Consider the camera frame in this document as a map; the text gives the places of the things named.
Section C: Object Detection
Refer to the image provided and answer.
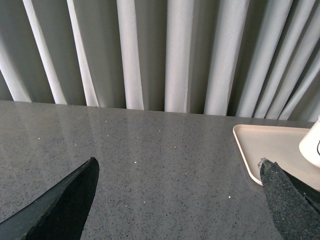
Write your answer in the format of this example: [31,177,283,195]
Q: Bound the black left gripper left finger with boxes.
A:
[0,157,99,240]

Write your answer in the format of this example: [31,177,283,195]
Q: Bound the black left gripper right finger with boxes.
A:
[258,157,320,240]

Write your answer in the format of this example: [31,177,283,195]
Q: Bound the cream rectangular tray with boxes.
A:
[233,124,320,191]

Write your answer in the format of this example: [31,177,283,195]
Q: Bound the white pleated curtain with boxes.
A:
[0,0,320,122]

